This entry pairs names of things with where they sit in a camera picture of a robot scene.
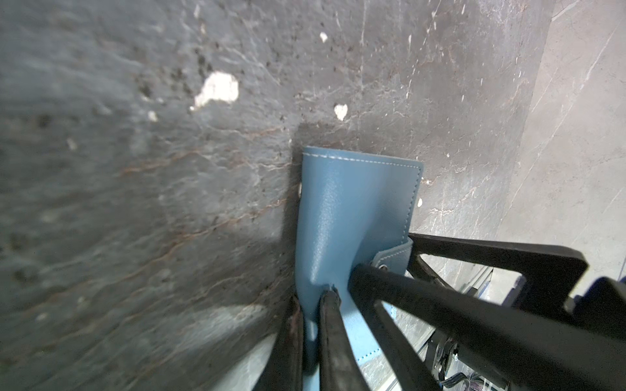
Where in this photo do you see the blue leather card holder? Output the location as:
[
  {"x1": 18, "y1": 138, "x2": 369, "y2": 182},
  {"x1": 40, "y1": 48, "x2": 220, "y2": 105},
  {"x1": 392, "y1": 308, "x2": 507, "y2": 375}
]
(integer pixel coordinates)
[{"x1": 295, "y1": 147, "x2": 423, "y2": 390}]

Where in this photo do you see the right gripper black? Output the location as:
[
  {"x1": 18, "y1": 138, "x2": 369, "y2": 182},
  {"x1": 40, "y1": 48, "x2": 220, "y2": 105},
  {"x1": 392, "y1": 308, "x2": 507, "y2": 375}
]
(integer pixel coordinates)
[{"x1": 349, "y1": 233, "x2": 625, "y2": 390}]

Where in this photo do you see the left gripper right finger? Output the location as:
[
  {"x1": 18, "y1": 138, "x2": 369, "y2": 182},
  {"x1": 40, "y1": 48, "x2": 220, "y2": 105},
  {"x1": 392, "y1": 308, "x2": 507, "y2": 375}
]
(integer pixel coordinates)
[{"x1": 318, "y1": 290, "x2": 370, "y2": 391}]

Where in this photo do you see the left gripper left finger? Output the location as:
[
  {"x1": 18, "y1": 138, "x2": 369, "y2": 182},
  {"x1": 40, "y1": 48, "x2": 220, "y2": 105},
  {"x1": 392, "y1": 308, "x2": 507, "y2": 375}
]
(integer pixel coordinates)
[{"x1": 253, "y1": 295, "x2": 304, "y2": 391}]

